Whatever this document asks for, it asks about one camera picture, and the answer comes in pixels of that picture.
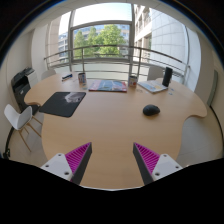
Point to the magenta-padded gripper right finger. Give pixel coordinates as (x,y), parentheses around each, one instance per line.
(148,158)

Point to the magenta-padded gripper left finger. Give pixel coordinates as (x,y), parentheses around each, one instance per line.
(77,158)

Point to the black computer mouse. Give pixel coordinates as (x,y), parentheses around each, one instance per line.
(151,110)

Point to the black mouse pad with print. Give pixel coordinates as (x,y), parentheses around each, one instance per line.
(62,103)

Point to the white chair with wooden legs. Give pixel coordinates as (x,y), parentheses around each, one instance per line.
(19,117)

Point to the white and blue booklet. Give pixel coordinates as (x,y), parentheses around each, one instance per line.
(152,86)

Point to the red magazine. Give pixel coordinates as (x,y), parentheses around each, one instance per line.
(107,86)

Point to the printed mug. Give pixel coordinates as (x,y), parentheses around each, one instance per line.
(133,81)
(82,78)

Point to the black upright speaker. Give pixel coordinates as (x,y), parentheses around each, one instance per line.
(167,76)

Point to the black office printer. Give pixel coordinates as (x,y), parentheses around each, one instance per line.
(20,87)

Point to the grey metal balcony railing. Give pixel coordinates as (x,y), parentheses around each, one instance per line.
(100,47)

